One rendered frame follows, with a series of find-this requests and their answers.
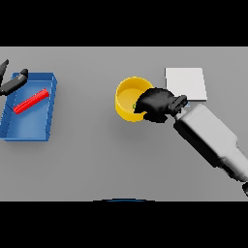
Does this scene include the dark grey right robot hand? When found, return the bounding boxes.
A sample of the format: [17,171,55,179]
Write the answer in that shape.
[133,86,189,124]

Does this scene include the pale square measuring scale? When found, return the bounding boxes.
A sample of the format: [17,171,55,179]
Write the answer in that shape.
[165,67,208,103]

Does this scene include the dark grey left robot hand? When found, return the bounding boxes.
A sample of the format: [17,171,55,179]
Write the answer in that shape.
[0,58,29,97]

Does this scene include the red beaker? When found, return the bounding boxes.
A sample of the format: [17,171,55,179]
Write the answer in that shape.
[13,88,50,115]

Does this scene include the blue tray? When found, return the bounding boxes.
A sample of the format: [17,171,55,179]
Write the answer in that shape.
[0,72,58,142]

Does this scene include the yellow bowl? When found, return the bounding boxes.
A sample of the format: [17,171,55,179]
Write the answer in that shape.
[114,76,154,123]

